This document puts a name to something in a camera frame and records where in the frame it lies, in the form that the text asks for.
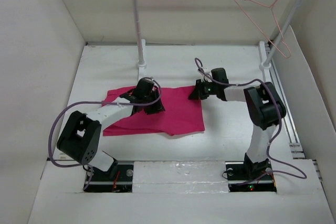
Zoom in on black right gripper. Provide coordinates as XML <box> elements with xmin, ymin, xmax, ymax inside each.
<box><xmin>188</xmin><ymin>78</ymin><xmax>218</xmax><ymax>100</ymax></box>

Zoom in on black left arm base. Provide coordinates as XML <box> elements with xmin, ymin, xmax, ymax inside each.
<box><xmin>83</xmin><ymin>162</ymin><xmax>134</xmax><ymax>193</ymax></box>

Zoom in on pink wire hanger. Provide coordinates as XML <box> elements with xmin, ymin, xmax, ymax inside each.
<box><xmin>233</xmin><ymin>0</ymin><xmax>291</xmax><ymax>59</ymax></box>

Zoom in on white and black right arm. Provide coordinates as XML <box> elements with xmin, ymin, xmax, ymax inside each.
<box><xmin>188</xmin><ymin>67</ymin><xmax>286</xmax><ymax>180</ymax></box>

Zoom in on pink trousers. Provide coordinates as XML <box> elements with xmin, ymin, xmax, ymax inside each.
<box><xmin>103</xmin><ymin>86</ymin><xmax>205</xmax><ymax>136</ymax></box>

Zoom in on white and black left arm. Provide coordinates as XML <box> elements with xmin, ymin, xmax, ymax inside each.
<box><xmin>56</xmin><ymin>77</ymin><xmax>165</xmax><ymax>180</ymax></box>

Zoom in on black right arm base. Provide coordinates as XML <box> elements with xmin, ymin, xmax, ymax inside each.
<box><xmin>222</xmin><ymin>161</ymin><xmax>277</xmax><ymax>193</ymax></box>

